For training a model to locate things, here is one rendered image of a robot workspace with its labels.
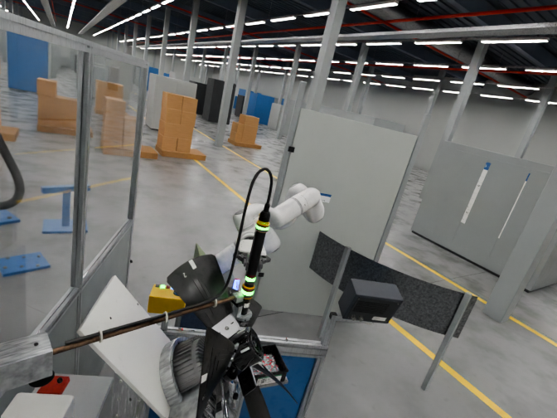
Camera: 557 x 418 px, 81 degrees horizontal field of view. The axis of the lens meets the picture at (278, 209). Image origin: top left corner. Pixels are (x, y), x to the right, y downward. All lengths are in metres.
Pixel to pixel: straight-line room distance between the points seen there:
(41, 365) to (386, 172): 2.82
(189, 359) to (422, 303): 2.16
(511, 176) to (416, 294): 4.36
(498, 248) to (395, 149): 4.20
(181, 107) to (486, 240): 7.53
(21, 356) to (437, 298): 2.64
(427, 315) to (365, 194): 1.15
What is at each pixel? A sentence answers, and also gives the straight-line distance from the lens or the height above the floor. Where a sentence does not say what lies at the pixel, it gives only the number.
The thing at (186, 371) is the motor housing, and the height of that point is 1.15.
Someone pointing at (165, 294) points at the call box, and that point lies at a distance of 1.61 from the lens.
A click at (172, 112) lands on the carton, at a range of 9.14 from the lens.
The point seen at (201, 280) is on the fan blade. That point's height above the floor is 1.38.
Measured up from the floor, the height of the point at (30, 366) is 1.36.
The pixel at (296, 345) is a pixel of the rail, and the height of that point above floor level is 0.85.
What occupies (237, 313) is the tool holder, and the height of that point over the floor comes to 1.29.
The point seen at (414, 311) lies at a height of 0.67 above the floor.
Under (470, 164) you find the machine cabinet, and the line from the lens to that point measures 7.21.
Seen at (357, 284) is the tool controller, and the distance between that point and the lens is 1.71.
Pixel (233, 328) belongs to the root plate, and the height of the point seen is 1.25.
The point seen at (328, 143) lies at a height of 1.76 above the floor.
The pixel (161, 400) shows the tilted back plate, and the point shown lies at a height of 1.10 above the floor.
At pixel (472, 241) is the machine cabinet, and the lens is 7.15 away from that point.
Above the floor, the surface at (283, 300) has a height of 0.13.
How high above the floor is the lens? 2.00
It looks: 18 degrees down
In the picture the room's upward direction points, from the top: 14 degrees clockwise
